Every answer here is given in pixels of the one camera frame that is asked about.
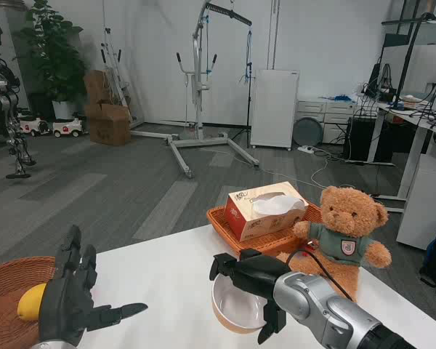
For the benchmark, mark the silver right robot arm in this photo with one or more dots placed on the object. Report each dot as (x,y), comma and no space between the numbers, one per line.
(319,305)

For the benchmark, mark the white plant pot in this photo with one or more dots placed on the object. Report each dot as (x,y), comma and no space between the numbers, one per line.
(63,110)

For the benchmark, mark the grey patient lift gantry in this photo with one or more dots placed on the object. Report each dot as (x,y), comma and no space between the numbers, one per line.
(196,72)

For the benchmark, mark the white and orange plastic bowl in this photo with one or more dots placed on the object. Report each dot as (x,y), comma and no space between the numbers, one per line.
(236,312)

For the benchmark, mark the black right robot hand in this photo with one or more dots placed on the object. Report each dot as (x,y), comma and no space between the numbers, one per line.
(256,272)

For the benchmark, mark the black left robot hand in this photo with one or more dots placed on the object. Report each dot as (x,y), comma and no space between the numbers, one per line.
(63,301)

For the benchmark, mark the orange rectangular woven basket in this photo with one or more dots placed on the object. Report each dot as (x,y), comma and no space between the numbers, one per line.
(265,241)

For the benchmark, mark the green potted plant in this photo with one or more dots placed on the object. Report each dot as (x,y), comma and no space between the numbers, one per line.
(54,54)

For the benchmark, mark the folded grey lift frame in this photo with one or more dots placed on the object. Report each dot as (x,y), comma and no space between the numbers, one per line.
(114,72)

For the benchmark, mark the white drawer cabinet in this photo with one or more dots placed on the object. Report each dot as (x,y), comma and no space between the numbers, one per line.
(334,109)

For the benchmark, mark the yellow lemon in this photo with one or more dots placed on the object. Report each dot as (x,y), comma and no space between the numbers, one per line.
(31,303)

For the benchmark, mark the round brown wicker basket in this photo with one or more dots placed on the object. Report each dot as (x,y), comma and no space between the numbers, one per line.
(3,287)

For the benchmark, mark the black computer tower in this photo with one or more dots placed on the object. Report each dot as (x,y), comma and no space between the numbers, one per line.
(358,140)

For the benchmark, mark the white office desk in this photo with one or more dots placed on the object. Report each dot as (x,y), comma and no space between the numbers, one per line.
(418,138)

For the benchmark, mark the round grey tray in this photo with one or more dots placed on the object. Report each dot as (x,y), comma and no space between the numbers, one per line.
(308,131)

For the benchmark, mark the black tripod stand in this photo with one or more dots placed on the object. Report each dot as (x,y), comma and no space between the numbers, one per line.
(248,91)

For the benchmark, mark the white power strip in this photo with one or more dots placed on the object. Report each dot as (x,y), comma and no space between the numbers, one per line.
(306,148)

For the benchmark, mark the small cardboard box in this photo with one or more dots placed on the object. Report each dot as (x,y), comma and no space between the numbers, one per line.
(96,87)

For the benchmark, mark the white low side cabinet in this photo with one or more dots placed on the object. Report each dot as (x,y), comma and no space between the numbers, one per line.
(427,203)

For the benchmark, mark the white toy car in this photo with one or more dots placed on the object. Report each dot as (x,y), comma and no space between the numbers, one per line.
(68,127)
(32,126)

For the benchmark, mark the red and beige tissue box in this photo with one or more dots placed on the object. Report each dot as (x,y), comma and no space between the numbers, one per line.
(240,214)

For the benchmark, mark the hanging humanoid robot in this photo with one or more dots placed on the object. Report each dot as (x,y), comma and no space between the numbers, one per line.
(7,102)

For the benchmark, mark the tall white cabinet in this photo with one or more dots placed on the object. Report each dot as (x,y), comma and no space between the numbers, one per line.
(274,109)

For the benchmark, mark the large cardboard box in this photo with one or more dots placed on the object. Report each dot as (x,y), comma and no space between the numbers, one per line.
(109,127)

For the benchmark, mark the brown teddy bear green shirt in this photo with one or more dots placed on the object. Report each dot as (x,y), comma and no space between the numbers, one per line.
(345,214)

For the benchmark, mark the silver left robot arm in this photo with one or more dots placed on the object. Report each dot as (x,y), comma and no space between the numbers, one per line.
(52,345)

